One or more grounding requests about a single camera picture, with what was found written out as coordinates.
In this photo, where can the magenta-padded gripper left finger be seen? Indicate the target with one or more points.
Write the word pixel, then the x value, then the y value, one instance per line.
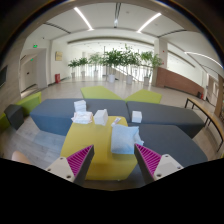
pixel 76 162

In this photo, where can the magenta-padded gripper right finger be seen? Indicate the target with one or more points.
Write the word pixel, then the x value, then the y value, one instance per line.
pixel 152 162

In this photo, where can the light blue towel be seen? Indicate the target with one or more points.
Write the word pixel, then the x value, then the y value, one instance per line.
pixel 125 140

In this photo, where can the blue-grey upholstered bench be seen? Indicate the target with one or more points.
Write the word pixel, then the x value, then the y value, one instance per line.
pixel 173 143
pixel 166 115
pixel 53 113

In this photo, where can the white cube box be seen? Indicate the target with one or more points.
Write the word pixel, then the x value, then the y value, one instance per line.
pixel 136 117

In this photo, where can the white tissue box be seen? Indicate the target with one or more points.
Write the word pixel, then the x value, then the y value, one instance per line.
pixel 101 117

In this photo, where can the small white tube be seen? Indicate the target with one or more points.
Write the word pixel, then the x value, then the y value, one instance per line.
pixel 116 121

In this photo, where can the stack of white tissue packs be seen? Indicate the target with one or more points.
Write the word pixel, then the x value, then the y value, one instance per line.
pixel 80 105

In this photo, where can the green upholstered bench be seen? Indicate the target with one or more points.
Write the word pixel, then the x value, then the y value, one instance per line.
pixel 100 93
pixel 145 96
pixel 30 103

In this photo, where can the dark grey cube seat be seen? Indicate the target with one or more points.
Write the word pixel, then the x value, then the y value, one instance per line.
pixel 14 116

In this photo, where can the red bin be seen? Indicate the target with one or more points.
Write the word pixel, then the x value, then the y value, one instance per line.
pixel 57 78

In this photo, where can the row of potted plants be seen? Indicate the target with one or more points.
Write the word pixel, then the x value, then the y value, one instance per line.
pixel 115 58

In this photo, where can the ceiling strip lights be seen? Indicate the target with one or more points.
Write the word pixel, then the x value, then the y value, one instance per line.
pixel 83 18

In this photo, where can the wooden bench with black frame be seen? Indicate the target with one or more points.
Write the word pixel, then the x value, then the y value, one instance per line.
pixel 208 115

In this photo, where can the yellowish wall picture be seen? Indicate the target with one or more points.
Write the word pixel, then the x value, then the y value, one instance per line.
pixel 58 56

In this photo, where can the black wall screen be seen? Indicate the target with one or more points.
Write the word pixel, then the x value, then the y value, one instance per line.
pixel 3 76

